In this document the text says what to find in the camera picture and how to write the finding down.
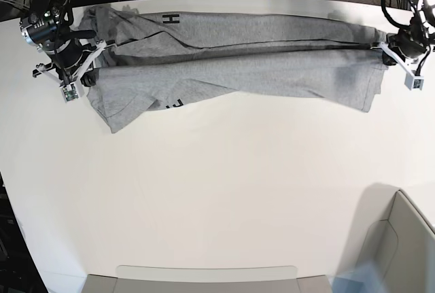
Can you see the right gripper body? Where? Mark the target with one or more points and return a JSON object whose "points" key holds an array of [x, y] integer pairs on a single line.
{"points": [[67, 57]]}

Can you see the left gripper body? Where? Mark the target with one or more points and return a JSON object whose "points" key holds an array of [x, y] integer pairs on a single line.
{"points": [[409, 44]]}

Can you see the grey T-shirt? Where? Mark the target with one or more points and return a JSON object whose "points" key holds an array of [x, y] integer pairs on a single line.
{"points": [[171, 59]]}

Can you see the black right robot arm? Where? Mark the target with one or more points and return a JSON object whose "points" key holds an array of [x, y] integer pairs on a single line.
{"points": [[47, 26]]}

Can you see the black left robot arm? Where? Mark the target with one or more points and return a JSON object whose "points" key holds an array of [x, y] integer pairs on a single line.
{"points": [[422, 19]]}

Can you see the grey bin right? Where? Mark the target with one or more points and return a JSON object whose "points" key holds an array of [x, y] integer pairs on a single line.
{"points": [[403, 246]]}

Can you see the grey bin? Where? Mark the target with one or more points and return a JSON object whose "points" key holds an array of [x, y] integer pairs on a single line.
{"points": [[403, 246], [154, 279]]}

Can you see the grey bin front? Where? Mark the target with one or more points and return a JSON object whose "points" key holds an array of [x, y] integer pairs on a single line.
{"points": [[154, 279]]}

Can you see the blue cloth in corner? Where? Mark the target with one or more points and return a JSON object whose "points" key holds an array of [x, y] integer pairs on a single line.
{"points": [[365, 278]]}

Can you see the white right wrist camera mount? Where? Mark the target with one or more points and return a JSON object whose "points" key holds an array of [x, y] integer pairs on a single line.
{"points": [[71, 87]]}

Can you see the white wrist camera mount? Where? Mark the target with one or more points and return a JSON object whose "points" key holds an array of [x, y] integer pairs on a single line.
{"points": [[411, 66], [71, 87]]}

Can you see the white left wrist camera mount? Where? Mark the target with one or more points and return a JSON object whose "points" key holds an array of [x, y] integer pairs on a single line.
{"points": [[411, 66]]}

